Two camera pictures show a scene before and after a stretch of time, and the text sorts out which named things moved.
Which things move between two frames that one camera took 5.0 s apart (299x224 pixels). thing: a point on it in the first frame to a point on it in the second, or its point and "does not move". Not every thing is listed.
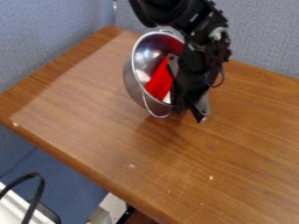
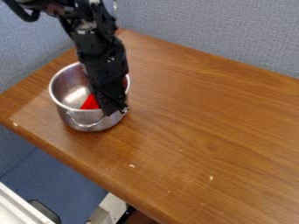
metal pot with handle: (147, 73) to (79, 109)
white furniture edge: (13, 208) does not move
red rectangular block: (160, 82) to (89, 102)
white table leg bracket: (108, 212) does not move
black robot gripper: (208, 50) to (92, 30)
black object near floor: (41, 207) does not move
